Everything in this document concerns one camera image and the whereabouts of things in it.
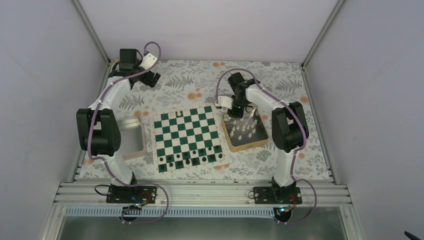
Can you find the pink rimmed metal tin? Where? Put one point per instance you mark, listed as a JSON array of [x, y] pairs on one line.
[[133, 138]]

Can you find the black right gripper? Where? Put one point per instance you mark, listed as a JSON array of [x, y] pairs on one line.
[[238, 114]]

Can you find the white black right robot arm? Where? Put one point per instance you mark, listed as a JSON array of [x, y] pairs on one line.
[[289, 130]]

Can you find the green white chess board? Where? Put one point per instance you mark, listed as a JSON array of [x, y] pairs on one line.
[[197, 128]]

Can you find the aluminium frame rail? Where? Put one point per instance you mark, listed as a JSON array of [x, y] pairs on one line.
[[184, 193]]

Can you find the gold rimmed metal tin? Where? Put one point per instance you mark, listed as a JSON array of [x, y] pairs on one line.
[[244, 133]]

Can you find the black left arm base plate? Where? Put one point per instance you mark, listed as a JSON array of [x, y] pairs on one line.
[[144, 194]]

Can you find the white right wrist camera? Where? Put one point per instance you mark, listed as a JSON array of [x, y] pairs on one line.
[[224, 102]]

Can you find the floral patterned table mat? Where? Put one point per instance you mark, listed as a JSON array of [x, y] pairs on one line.
[[187, 83]]

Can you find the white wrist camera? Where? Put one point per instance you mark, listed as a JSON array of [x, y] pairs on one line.
[[224, 102], [148, 61]]

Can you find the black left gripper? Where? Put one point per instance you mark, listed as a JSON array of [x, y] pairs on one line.
[[147, 81]]

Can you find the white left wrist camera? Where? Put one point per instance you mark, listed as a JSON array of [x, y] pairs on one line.
[[148, 61]]

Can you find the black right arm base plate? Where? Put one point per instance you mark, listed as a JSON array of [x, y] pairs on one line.
[[274, 195]]

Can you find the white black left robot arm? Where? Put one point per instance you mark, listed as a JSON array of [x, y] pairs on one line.
[[98, 131]]

